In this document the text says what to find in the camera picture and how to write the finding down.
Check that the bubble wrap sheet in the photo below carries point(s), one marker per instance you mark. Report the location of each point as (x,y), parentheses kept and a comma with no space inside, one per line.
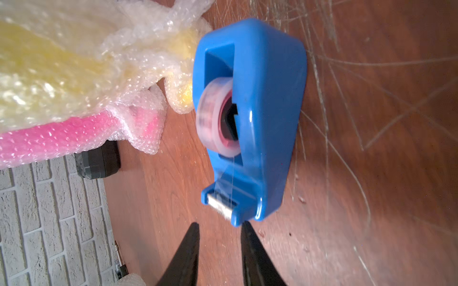
(100,27)
(130,280)
(89,136)

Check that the clear adhesive tape roll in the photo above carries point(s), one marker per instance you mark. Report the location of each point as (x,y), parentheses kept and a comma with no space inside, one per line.
(215,122)

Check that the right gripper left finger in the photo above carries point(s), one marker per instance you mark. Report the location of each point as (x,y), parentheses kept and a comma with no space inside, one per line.
(183,268)

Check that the yellow plastic wine glass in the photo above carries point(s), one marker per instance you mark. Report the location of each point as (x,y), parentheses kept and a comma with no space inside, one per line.
(43,82)

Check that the black handled screwdriver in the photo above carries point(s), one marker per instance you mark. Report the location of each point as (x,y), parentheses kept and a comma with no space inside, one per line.
(121,268)

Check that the black plastic tool case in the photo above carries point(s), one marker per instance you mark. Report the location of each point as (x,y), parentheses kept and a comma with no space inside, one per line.
(99,163)

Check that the blue tape dispenser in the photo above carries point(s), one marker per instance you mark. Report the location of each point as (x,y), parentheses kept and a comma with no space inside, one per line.
(269,71)

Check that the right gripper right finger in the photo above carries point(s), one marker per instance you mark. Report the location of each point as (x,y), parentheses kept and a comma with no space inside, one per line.
(258,269)

